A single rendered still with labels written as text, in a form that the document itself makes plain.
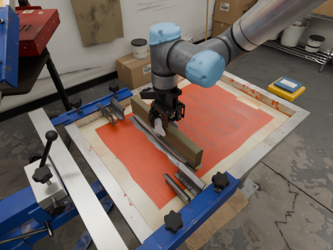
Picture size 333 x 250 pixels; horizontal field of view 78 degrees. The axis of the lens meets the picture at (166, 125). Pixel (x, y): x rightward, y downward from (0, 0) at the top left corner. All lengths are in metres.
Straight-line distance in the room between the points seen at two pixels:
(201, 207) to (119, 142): 0.38
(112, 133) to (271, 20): 0.61
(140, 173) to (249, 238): 1.16
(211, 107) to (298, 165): 1.41
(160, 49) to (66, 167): 0.40
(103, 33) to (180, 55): 2.28
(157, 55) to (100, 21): 2.18
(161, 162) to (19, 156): 1.81
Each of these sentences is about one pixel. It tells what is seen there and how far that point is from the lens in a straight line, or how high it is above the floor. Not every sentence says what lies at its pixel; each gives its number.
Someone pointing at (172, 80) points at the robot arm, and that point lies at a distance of 0.54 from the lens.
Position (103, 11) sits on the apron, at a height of 0.87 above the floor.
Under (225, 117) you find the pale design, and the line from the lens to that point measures 0.88.
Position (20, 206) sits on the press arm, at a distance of 0.63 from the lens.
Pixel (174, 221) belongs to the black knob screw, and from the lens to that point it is 0.49.
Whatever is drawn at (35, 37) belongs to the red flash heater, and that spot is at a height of 1.10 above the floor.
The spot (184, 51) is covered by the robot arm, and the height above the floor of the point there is 1.33.
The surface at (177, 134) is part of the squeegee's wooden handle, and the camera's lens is 0.64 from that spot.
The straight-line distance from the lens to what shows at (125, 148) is 0.75.
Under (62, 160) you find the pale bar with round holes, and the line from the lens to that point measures 0.66.
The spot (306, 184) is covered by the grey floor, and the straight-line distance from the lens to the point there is 2.10.
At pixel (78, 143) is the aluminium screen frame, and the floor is 0.99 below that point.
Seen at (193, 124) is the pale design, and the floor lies 0.95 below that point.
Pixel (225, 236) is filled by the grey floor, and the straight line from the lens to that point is 1.64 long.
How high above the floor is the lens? 1.52
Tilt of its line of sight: 44 degrees down
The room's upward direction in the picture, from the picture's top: straight up
